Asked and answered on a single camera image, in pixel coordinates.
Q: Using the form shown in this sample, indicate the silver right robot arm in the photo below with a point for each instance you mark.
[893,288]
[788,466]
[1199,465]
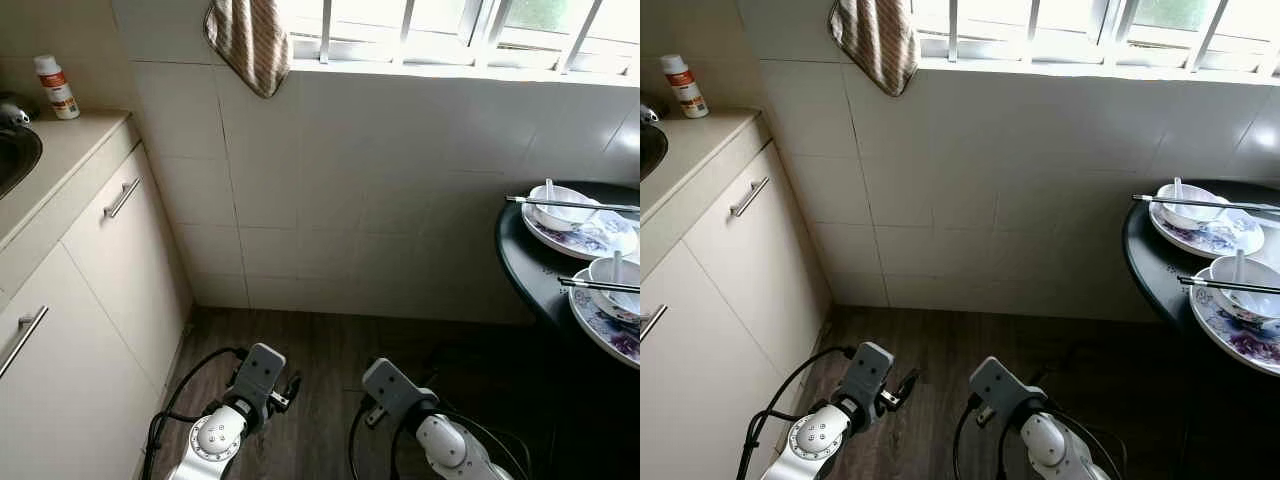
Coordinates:
[445,445]
[1050,445]

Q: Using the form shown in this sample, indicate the brown striped hanging towel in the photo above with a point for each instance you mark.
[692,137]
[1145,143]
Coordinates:
[875,45]
[250,45]

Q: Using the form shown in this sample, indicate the shiny chrome fixture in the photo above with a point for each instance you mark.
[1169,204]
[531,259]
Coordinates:
[12,115]
[648,115]

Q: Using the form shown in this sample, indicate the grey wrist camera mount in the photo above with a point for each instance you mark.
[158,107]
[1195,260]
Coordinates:
[260,368]
[998,385]
[390,385]
[868,368]

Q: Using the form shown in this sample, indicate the white barred window frame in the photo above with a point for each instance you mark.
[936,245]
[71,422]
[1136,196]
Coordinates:
[480,30]
[1110,30]

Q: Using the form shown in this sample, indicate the stainless steel sink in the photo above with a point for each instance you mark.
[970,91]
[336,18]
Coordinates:
[650,150]
[15,155]

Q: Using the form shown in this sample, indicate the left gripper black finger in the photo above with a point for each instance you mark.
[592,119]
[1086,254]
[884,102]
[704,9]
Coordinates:
[910,380]
[294,382]

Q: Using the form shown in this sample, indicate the beige kitchen counter cabinet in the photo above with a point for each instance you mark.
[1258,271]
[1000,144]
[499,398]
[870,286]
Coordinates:
[700,140]
[70,140]

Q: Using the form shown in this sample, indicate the white ceramic bowl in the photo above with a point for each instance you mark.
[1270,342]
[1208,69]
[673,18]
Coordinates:
[555,222]
[612,306]
[1185,220]
[1245,306]

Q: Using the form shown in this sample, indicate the black round table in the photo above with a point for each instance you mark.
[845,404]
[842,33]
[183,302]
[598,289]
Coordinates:
[520,260]
[1150,260]

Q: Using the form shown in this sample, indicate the white bottle red label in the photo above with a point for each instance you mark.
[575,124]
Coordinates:
[686,92]
[58,95]

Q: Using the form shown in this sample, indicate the white ceramic spoon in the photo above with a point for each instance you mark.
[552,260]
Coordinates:
[616,265]
[1178,187]
[549,188]

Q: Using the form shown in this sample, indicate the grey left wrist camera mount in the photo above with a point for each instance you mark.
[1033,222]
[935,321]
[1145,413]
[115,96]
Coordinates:
[868,368]
[260,368]

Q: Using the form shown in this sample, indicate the floral white plate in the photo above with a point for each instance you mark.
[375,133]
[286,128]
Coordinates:
[1240,347]
[610,337]
[1225,240]
[600,240]

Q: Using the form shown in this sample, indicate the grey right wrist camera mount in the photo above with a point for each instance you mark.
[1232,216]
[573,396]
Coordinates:
[390,385]
[998,385]

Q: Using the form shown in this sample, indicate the beige cabinet door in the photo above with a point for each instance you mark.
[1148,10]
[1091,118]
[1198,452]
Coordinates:
[80,400]
[130,270]
[770,280]
[720,400]

